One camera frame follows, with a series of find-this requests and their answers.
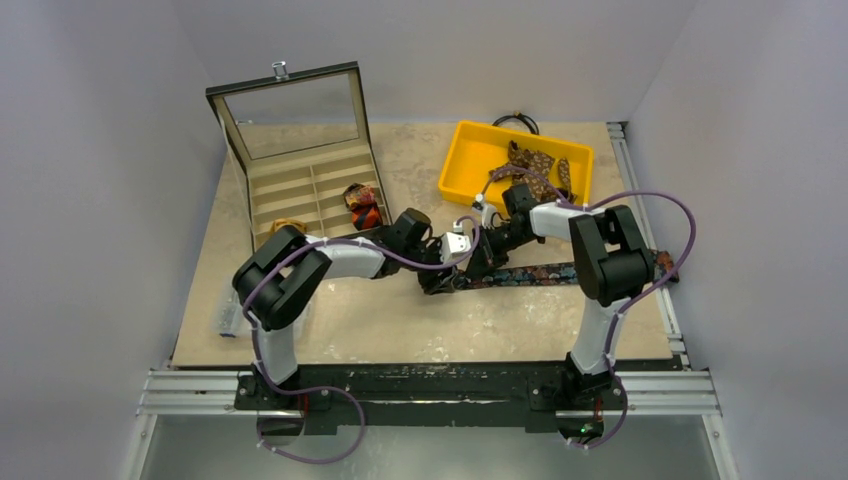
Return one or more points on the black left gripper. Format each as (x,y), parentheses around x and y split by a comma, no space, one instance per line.
(433,283)

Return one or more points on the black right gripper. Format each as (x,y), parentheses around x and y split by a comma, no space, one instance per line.
(486,250)

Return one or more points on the navy floral tie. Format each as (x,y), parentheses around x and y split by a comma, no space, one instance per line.
(548,274)

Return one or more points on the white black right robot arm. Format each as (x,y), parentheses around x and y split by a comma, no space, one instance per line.
(610,258)

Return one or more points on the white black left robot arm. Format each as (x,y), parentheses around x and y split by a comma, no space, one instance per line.
(275,286)

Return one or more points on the orange navy rolled tie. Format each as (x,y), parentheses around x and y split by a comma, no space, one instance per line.
(361,201)

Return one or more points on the brown floral tie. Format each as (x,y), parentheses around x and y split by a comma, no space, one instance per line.
(551,179)

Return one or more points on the yellow plastic tray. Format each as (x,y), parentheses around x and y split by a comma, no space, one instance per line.
(488,159)

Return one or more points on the tan patterned rolled tie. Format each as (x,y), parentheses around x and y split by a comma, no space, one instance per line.
(280,223)

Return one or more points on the black tie storage box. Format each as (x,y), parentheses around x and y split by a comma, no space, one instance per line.
(299,140)

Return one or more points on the clear plastic screw box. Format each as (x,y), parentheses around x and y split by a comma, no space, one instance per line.
(229,321)

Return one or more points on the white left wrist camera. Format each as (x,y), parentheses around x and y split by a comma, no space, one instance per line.
(454,246)

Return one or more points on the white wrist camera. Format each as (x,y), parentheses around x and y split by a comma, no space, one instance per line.
(486,211)
(454,246)

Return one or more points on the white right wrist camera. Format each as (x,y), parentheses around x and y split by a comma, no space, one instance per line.
(486,211)

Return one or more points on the black mounting base rail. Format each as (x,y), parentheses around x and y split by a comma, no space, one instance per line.
(536,396)

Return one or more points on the aluminium frame rail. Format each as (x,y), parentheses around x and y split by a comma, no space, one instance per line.
(670,389)

